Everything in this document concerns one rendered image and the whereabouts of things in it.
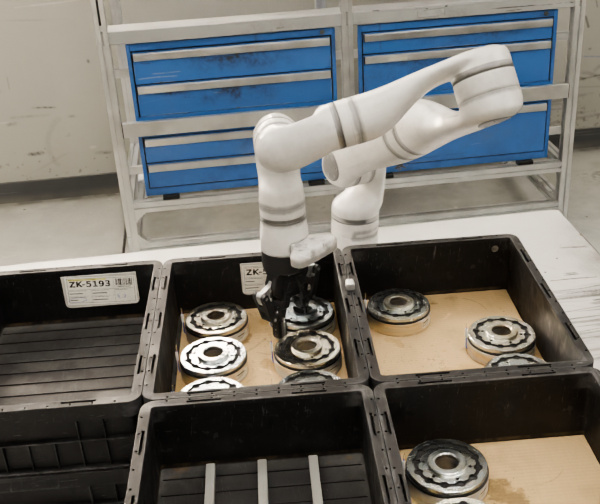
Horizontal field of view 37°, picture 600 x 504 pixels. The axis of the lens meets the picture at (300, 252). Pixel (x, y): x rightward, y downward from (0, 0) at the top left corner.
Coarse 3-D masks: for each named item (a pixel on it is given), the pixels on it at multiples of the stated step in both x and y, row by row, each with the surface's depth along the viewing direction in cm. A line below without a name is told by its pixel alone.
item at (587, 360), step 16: (416, 240) 154; (432, 240) 153; (448, 240) 153; (464, 240) 153; (480, 240) 153; (496, 240) 153; (512, 240) 152; (528, 256) 146; (352, 272) 148; (544, 288) 138; (560, 320) 129; (368, 336) 128; (576, 336) 125; (368, 352) 124; (368, 368) 121; (480, 368) 119; (496, 368) 119; (512, 368) 119; (528, 368) 119; (544, 368) 119
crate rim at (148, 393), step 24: (168, 264) 151; (336, 264) 147; (168, 288) 144; (360, 336) 128; (360, 360) 123; (144, 384) 120; (288, 384) 118; (312, 384) 118; (336, 384) 118; (360, 384) 118
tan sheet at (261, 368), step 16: (256, 320) 152; (336, 320) 151; (256, 336) 148; (272, 336) 148; (336, 336) 147; (256, 352) 144; (256, 368) 140; (272, 368) 140; (176, 384) 137; (256, 384) 136
